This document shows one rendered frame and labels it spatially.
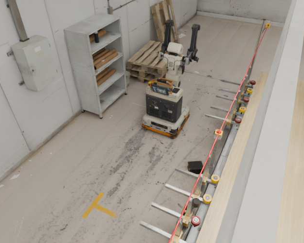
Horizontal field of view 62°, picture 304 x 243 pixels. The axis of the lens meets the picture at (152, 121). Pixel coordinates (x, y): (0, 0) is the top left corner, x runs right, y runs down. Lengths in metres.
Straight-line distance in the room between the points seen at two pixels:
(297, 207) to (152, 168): 1.96
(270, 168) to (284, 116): 0.22
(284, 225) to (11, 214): 3.05
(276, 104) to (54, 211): 3.15
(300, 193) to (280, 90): 1.94
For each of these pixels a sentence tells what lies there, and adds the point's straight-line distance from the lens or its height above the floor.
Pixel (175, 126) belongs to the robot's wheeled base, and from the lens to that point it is 4.05.
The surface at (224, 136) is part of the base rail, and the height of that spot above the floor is 0.70.
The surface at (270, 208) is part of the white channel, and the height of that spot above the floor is 2.46.
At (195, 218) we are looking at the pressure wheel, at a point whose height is 0.90.
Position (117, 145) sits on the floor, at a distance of 4.16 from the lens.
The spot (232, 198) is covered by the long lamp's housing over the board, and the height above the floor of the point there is 2.36.
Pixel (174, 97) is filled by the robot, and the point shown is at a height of 0.78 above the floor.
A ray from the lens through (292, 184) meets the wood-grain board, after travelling 2.83.
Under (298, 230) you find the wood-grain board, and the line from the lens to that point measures 2.56.
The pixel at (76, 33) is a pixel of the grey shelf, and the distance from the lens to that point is 4.08.
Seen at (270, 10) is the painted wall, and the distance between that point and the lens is 9.47.
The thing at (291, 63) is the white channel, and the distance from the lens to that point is 1.13.
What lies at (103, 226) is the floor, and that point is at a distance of 3.36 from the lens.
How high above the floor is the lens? 2.92
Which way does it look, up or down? 40 degrees down
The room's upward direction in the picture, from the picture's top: straight up
